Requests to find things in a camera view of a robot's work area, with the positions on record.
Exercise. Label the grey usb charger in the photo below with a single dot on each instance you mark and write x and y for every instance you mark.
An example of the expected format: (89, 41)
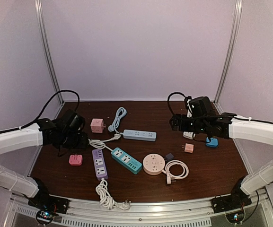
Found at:
(168, 157)

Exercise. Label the pink cube socket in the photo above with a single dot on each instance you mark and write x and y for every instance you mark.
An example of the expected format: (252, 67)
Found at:
(97, 125)

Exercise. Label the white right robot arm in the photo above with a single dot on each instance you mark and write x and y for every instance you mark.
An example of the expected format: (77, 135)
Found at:
(235, 126)

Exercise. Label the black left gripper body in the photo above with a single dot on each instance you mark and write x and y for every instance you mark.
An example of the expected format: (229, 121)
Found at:
(69, 141)

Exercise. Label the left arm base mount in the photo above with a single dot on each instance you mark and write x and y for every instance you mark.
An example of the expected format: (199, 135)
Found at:
(49, 207)

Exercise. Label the round pink power socket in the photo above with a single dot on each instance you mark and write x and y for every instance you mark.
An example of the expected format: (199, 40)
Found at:
(153, 164)

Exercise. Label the teal usb power strip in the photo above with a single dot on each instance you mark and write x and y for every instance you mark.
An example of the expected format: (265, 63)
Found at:
(126, 160)

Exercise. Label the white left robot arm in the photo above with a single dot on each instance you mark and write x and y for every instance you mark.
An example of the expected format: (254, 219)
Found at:
(36, 134)

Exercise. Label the purple power strip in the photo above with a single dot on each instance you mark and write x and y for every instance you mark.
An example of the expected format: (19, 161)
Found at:
(99, 164)

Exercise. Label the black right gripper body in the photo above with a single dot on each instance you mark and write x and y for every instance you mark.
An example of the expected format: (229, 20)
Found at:
(198, 126)

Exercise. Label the aluminium front rail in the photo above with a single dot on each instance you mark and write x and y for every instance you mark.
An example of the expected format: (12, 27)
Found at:
(191, 213)

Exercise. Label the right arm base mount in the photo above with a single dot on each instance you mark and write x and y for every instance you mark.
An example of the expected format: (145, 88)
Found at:
(233, 206)

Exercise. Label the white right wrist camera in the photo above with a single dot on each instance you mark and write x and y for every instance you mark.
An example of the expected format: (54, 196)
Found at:
(187, 99)

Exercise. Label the small pink plug adapter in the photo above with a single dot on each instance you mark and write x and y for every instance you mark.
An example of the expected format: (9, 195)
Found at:
(188, 148)

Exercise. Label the blue plug adapter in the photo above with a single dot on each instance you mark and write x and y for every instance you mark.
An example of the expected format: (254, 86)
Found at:
(212, 142)

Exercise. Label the white plug adapter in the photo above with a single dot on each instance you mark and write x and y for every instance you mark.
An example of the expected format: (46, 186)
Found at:
(188, 135)

